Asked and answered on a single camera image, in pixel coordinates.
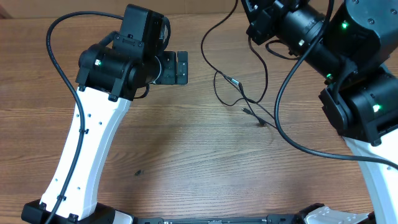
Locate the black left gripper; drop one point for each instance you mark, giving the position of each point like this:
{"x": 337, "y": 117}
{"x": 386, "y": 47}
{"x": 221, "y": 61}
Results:
{"x": 167, "y": 76}

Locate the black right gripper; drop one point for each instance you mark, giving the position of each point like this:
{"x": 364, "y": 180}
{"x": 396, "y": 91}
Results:
{"x": 261, "y": 23}

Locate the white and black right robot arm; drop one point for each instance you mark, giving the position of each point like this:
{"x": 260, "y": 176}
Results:
{"x": 348, "y": 46}

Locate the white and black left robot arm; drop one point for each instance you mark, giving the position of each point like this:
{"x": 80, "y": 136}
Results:
{"x": 110, "y": 73}

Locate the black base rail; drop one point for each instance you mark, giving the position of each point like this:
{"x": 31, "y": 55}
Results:
{"x": 317, "y": 213}

